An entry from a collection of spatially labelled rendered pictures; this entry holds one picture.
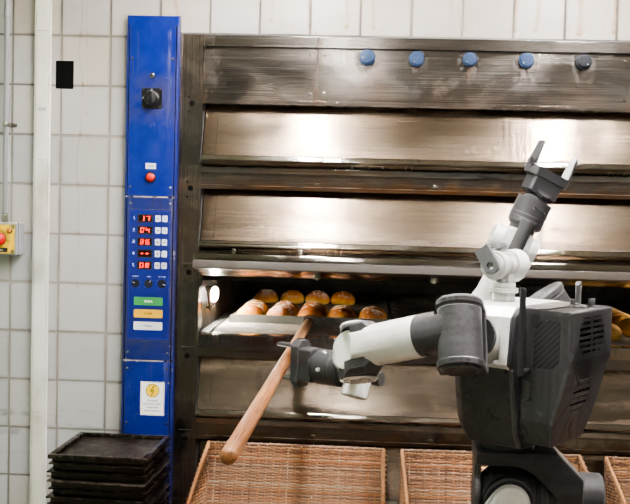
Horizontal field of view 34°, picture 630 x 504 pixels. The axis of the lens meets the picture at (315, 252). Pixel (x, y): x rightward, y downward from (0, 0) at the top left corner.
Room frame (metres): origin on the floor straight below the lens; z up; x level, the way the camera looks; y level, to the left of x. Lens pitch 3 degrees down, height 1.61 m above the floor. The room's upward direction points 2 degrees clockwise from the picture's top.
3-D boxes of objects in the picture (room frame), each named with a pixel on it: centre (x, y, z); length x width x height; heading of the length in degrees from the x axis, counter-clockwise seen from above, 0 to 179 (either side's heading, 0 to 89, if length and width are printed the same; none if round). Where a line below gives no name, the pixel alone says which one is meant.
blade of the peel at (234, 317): (3.63, 0.00, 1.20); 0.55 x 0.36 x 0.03; 86
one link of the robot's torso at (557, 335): (2.21, -0.47, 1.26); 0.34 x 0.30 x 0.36; 141
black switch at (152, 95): (3.11, 0.51, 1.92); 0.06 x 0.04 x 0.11; 87
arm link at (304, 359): (2.57, -0.01, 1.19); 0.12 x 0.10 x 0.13; 51
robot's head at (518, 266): (2.25, -0.42, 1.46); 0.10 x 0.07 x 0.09; 141
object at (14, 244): (3.15, 0.96, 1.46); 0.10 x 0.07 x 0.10; 87
